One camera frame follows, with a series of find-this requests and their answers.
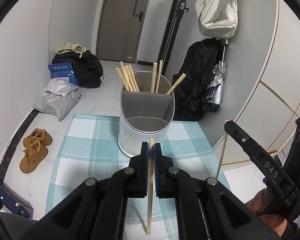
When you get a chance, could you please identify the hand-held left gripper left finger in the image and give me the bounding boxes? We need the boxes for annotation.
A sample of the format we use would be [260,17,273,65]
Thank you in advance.
[20,141,150,240]

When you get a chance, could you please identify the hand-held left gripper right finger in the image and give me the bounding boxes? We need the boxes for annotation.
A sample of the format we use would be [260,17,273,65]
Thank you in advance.
[154,142,275,240]

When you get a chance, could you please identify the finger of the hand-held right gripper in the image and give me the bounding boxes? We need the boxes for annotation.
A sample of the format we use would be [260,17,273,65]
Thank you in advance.
[224,120,300,217]

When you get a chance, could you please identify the white utensil holder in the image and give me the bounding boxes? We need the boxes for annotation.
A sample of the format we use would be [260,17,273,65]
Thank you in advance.
[118,71,175,158]

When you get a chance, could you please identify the slim wooden chopstick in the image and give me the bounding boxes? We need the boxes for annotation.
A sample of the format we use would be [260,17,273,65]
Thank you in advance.
[146,138,154,236]
[216,119,229,178]

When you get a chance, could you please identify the bunch of tan chopsticks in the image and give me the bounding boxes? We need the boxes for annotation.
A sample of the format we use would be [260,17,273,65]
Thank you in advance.
[115,59,187,95]

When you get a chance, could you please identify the white shoulder bag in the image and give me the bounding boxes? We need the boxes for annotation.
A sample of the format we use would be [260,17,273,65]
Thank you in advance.
[195,0,239,39]

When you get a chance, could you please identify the person's right hand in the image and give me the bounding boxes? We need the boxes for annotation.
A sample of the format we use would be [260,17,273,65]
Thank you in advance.
[247,189,293,240]

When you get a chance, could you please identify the teal plaid tablecloth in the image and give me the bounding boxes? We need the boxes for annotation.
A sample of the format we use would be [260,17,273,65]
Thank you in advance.
[45,113,230,240]

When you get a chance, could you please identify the white cabinet with gold trim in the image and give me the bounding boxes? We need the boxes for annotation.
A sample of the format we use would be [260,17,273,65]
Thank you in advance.
[212,0,300,168]

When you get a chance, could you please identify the silver folded umbrella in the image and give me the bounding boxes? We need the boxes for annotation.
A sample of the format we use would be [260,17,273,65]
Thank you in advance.
[202,39,231,113]

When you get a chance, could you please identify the large grey parcel bag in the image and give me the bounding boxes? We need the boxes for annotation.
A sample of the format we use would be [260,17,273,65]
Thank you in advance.
[33,90,82,122]

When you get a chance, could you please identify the black duffel bag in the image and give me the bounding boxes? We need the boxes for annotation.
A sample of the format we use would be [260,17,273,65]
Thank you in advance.
[52,50,104,89]

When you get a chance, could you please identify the small grey parcel bag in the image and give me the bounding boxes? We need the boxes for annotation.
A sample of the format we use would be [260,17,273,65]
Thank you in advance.
[45,78,79,97]

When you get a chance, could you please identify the dark door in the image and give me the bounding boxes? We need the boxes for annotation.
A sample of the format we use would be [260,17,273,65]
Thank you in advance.
[159,0,192,80]

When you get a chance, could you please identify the blue cardboard box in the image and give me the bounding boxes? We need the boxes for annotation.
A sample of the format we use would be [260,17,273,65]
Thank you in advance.
[48,62,81,85]

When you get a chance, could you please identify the beige garment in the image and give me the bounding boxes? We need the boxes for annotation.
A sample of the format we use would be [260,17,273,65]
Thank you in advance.
[56,42,87,59]

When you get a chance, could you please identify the grey entry door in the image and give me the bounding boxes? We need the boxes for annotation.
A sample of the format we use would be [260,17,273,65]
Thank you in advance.
[96,0,155,63]

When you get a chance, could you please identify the dark blue shoe box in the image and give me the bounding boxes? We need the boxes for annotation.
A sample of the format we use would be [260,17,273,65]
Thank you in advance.
[0,177,34,220]

